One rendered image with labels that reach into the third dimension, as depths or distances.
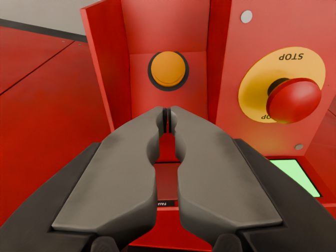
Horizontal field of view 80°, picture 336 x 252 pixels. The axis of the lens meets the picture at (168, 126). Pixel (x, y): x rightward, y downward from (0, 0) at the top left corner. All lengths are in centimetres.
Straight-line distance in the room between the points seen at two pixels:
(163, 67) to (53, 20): 87
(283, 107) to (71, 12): 94
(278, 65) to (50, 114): 42
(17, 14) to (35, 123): 73
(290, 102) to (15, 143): 40
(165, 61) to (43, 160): 26
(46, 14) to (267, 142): 99
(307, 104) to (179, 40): 14
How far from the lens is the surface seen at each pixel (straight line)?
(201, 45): 25
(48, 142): 42
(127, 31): 25
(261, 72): 19
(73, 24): 103
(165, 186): 21
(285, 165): 25
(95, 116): 47
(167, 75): 23
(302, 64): 20
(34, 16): 110
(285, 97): 17
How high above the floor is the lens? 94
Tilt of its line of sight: 53 degrees down
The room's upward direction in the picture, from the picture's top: 180 degrees clockwise
